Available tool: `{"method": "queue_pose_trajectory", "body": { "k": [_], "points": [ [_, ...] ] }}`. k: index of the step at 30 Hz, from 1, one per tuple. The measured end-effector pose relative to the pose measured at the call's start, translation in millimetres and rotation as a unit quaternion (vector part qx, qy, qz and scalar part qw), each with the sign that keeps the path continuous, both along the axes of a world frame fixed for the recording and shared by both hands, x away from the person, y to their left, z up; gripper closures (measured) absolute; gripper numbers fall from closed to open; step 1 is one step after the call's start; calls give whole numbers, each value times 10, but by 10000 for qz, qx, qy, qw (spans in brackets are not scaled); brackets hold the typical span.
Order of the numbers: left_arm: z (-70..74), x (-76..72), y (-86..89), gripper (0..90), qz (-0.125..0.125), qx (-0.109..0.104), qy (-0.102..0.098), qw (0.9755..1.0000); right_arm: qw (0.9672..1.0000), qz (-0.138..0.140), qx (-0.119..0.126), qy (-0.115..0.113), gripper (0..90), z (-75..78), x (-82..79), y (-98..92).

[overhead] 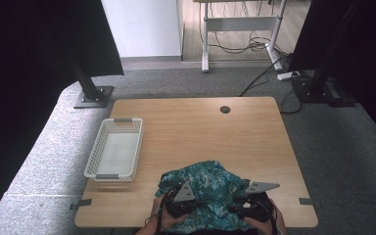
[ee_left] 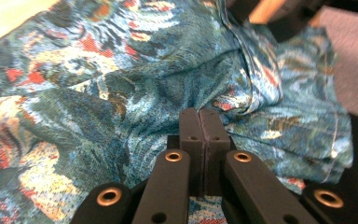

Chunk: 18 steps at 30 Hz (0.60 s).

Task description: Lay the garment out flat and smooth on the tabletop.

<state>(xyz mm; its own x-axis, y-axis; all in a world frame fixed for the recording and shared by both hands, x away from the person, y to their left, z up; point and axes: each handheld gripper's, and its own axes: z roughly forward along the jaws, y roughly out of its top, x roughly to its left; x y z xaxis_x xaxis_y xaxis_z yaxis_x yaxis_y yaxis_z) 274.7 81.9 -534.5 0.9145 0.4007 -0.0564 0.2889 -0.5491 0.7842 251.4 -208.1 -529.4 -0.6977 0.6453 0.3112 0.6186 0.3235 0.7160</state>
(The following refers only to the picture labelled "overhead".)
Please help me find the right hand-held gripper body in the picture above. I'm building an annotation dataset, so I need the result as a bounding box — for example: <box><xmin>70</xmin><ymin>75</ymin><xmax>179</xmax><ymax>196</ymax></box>
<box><xmin>228</xmin><ymin>181</ymin><xmax>281</xmax><ymax>223</ymax></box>

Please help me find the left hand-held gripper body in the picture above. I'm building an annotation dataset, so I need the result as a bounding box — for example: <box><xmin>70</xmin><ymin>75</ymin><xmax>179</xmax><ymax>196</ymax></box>
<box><xmin>164</xmin><ymin>179</ymin><xmax>204</xmax><ymax>219</ymax></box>

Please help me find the teal floral shirt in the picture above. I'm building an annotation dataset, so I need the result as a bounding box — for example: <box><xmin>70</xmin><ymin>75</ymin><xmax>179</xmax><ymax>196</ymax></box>
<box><xmin>154</xmin><ymin>160</ymin><xmax>253</xmax><ymax>235</ymax></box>

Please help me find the white plastic basket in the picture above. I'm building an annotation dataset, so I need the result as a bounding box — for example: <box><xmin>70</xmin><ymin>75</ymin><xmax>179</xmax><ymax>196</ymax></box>
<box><xmin>83</xmin><ymin>117</ymin><xmax>144</xmax><ymax>183</ymax></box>

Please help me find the person's right hand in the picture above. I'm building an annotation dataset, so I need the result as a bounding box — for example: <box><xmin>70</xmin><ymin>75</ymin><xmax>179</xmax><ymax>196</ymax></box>
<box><xmin>243</xmin><ymin>199</ymin><xmax>289</xmax><ymax>235</ymax></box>

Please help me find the person's left hand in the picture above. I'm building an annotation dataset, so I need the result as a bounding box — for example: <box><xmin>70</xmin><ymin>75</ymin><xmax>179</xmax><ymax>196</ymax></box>
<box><xmin>150</xmin><ymin>195</ymin><xmax>191</xmax><ymax>233</ymax></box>

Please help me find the white power strip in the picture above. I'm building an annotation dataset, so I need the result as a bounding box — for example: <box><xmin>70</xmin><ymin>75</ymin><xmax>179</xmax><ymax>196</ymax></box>
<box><xmin>276</xmin><ymin>70</ymin><xmax>302</xmax><ymax>82</ymax></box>

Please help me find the black metal stand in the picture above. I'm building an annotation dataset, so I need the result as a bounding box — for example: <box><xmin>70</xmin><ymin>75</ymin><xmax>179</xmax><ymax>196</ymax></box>
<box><xmin>68</xmin><ymin>55</ymin><xmax>116</xmax><ymax>110</ymax></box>
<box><xmin>292</xmin><ymin>0</ymin><xmax>359</xmax><ymax>109</ymax></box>

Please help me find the black curtain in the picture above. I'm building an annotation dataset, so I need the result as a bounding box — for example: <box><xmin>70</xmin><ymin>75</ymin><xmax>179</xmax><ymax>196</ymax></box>
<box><xmin>288</xmin><ymin>0</ymin><xmax>376</xmax><ymax>150</ymax></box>
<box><xmin>0</xmin><ymin>0</ymin><xmax>125</xmax><ymax>226</ymax></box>

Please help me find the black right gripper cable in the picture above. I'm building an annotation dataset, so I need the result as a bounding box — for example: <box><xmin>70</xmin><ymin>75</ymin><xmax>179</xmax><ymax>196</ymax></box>
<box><xmin>251</xmin><ymin>199</ymin><xmax>281</xmax><ymax>235</ymax></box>

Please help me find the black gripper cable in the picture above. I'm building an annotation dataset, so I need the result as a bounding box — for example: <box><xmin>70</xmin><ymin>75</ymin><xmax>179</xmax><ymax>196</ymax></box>
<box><xmin>154</xmin><ymin>190</ymin><xmax>174</xmax><ymax>235</ymax></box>
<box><xmin>251</xmin><ymin>199</ymin><xmax>281</xmax><ymax>235</ymax></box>

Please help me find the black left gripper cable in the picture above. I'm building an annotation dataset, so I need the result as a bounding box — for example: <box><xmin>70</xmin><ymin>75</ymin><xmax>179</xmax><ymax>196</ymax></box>
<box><xmin>154</xmin><ymin>190</ymin><xmax>174</xmax><ymax>235</ymax></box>

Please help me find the black floor cable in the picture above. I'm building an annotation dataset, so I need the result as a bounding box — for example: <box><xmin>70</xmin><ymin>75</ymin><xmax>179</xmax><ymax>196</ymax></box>
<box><xmin>238</xmin><ymin>53</ymin><xmax>304</xmax><ymax>116</ymax></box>

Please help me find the tangle of black cables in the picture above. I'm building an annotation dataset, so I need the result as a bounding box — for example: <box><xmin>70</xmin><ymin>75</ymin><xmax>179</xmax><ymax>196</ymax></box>
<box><xmin>198</xmin><ymin>0</ymin><xmax>290</xmax><ymax>55</ymax></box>

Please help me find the white desk frame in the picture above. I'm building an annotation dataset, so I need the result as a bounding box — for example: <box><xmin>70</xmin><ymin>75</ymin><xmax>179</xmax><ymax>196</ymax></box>
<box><xmin>193</xmin><ymin>0</ymin><xmax>289</xmax><ymax>73</ymax></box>

